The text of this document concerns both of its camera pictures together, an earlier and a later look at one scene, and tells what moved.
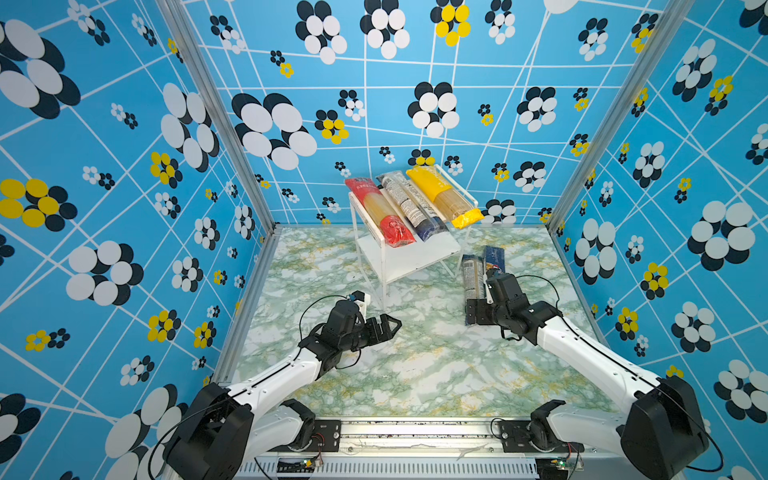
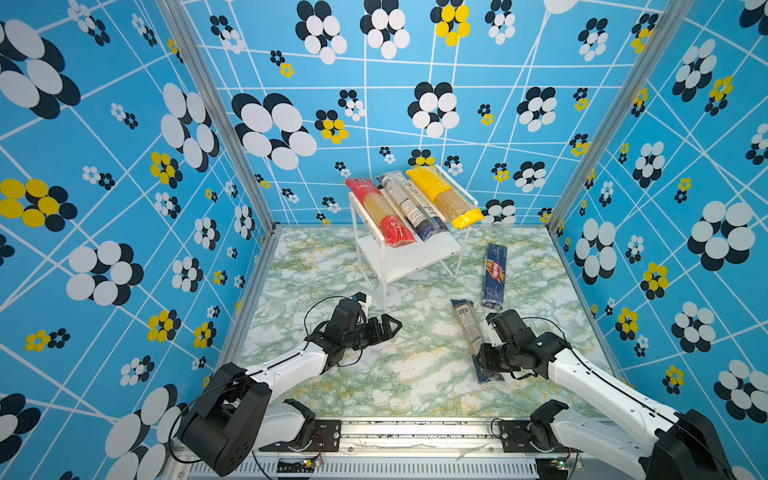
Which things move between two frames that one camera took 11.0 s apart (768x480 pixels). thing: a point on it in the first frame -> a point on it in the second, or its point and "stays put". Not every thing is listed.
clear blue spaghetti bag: (422, 217) stays put
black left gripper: (387, 335) stays put
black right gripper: (480, 317) -> (485, 361)
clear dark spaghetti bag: (473, 279) -> (470, 324)
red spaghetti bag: (393, 227) stays put
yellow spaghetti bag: (453, 204) stays put
